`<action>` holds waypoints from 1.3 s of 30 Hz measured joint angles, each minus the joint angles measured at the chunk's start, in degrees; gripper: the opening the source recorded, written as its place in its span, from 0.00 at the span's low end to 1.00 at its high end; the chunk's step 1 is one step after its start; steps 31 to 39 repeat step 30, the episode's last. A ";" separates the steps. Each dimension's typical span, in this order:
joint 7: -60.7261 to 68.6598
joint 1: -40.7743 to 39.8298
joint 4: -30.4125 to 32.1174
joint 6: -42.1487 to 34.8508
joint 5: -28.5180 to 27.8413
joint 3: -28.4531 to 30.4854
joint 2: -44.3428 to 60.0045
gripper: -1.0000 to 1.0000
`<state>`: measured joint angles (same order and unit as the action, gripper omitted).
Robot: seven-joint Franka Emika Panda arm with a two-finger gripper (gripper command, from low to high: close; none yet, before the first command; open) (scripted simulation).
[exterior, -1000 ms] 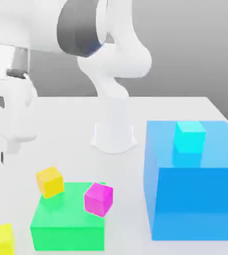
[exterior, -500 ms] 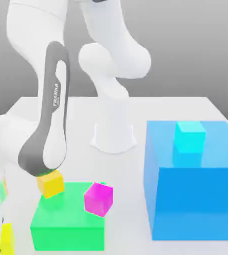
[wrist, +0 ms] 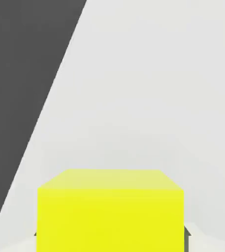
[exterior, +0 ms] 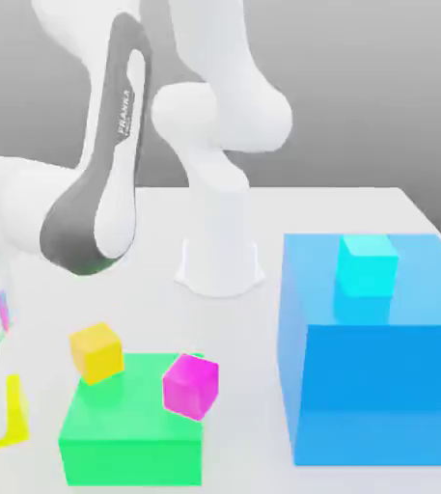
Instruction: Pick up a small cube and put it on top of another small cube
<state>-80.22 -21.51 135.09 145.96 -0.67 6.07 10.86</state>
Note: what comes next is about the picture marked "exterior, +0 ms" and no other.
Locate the small magenta cube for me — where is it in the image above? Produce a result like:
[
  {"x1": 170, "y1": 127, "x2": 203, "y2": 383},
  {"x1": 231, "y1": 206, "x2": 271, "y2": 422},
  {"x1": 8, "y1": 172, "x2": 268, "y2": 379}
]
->
[{"x1": 161, "y1": 352, "x2": 220, "y2": 423}]

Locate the small cyan cube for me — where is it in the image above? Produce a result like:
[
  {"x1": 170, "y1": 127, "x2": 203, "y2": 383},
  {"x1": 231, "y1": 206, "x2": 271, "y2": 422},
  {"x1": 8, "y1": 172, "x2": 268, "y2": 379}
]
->
[{"x1": 334, "y1": 233, "x2": 400, "y2": 299}]

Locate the large blue box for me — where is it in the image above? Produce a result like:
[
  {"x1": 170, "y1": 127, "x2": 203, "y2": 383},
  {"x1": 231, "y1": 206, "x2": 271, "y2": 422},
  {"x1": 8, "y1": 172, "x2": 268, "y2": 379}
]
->
[{"x1": 276, "y1": 232, "x2": 441, "y2": 467}]

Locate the small yellow cube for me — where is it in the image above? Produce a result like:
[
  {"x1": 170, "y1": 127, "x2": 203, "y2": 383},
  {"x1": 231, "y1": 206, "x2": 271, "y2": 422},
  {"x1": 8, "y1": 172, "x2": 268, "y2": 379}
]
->
[{"x1": 0, "y1": 372, "x2": 31, "y2": 455}]

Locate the small orange cube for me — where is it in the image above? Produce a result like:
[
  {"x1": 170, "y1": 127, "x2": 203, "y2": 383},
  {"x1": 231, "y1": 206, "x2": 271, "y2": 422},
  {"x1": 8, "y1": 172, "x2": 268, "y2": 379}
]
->
[{"x1": 68, "y1": 321, "x2": 125, "y2": 386}]

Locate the large green box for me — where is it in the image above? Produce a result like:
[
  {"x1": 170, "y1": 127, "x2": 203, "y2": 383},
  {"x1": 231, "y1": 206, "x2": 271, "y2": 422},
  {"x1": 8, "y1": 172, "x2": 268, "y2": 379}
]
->
[{"x1": 57, "y1": 351, "x2": 205, "y2": 487}]

